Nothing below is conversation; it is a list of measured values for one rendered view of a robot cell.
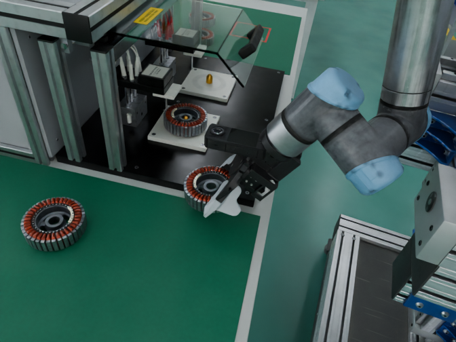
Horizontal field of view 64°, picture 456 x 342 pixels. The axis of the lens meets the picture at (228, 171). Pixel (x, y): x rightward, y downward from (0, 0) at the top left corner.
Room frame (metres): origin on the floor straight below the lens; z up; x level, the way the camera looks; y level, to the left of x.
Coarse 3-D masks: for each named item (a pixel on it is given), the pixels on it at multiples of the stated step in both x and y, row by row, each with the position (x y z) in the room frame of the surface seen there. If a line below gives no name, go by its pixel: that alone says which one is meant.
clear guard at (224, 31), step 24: (168, 0) 0.85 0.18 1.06; (192, 0) 0.87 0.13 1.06; (120, 24) 0.68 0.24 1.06; (144, 24) 0.70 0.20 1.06; (168, 24) 0.71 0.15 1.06; (192, 24) 0.73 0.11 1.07; (216, 24) 0.74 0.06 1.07; (240, 24) 0.79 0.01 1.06; (192, 48) 0.62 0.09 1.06; (216, 48) 0.63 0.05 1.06; (240, 48) 0.71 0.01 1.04; (240, 72) 0.64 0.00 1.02
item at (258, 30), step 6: (252, 30) 0.77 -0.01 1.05; (258, 30) 0.75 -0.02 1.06; (252, 36) 0.72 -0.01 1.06; (258, 36) 0.73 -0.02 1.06; (252, 42) 0.69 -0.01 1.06; (258, 42) 0.71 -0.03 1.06; (246, 48) 0.68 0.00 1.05; (252, 48) 0.68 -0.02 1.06; (240, 54) 0.68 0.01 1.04; (246, 54) 0.68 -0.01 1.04
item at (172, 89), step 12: (120, 72) 0.80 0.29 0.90; (144, 72) 0.77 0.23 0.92; (156, 72) 0.78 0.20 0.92; (168, 72) 0.79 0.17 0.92; (120, 84) 0.76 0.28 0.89; (132, 84) 0.76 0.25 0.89; (144, 84) 0.76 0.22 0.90; (156, 84) 0.75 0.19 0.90; (168, 84) 0.78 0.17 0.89; (132, 96) 0.79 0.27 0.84; (168, 96) 0.75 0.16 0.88
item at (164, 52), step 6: (150, 42) 1.00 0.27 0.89; (162, 48) 1.01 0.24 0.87; (168, 48) 1.00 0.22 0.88; (174, 48) 0.99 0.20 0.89; (180, 48) 0.99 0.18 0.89; (162, 54) 1.01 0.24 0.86; (186, 54) 1.00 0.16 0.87; (192, 54) 0.99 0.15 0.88; (198, 54) 0.99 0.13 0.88; (162, 60) 1.01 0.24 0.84
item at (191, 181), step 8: (200, 168) 0.57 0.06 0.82; (208, 168) 0.57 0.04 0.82; (216, 168) 0.58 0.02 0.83; (192, 176) 0.55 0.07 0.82; (200, 176) 0.55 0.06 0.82; (208, 176) 0.56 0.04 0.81; (216, 176) 0.56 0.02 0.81; (224, 176) 0.56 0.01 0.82; (184, 184) 0.53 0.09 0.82; (192, 184) 0.53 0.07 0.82; (200, 184) 0.55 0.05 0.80; (208, 184) 0.54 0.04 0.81; (216, 184) 0.54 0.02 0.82; (192, 192) 0.50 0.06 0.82; (200, 192) 0.51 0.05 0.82; (208, 192) 0.52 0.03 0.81; (192, 200) 0.49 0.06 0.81; (200, 200) 0.48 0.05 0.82; (208, 200) 0.48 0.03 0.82; (200, 208) 0.48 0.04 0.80
